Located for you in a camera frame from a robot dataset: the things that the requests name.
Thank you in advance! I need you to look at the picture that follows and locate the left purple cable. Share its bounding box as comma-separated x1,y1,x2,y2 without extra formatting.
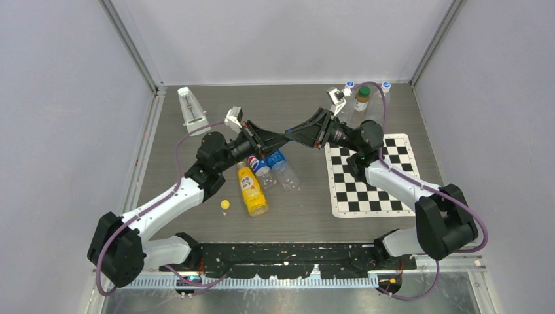
96,121,230,298

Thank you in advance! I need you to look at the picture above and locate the standing clear bottle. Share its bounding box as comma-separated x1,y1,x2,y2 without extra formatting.
367,82,391,126
336,81,355,124

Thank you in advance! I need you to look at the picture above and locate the purple cable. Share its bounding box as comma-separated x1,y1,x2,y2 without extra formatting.
351,81,489,302
96,121,230,298

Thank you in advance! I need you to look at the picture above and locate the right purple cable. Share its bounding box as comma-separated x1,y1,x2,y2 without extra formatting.
351,81,489,302

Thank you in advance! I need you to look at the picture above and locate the yellow juice bottle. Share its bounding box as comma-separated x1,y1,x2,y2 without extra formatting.
237,161,269,217

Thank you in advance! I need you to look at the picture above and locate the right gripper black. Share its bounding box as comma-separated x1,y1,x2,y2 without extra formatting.
285,109,361,154

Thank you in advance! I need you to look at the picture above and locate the left standing clear bottle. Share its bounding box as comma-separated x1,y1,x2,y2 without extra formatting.
336,81,355,124

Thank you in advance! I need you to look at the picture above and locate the white metronome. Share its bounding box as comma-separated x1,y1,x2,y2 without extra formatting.
177,87,211,136

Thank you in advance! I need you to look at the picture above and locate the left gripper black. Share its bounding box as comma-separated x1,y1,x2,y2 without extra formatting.
215,120,287,173

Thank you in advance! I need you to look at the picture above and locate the clear bottle pepsi label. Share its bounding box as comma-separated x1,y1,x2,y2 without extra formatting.
247,154,277,190

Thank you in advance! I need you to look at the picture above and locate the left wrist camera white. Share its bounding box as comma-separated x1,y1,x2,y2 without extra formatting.
224,106,243,133

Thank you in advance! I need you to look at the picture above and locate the green cap brown bottle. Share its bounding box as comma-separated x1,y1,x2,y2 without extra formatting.
351,86,370,128

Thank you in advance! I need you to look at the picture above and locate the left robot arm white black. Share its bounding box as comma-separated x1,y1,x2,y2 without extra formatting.
87,121,288,288

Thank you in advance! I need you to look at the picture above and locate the checkerboard calibration mat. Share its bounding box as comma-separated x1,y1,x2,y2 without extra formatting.
324,133,421,219

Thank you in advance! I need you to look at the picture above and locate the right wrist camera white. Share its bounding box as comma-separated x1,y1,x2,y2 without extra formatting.
326,87,351,116

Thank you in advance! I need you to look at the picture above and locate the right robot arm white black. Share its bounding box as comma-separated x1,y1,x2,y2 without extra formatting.
285,108,485,269

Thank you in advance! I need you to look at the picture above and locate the right standing clear bottle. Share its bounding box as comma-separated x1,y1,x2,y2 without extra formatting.
367,82,391,126

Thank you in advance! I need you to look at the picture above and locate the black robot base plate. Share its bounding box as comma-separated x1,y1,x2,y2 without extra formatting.
171,243,416,279

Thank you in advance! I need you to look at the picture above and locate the yellow bottle cap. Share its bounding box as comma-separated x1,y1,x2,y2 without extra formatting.
220,200,230,211

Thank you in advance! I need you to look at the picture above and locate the clear bottle blue label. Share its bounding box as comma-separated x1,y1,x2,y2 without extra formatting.
266,150,300,191

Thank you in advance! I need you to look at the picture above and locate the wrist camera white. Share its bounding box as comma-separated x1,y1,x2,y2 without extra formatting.
224,106,243,133
326,87,351,116

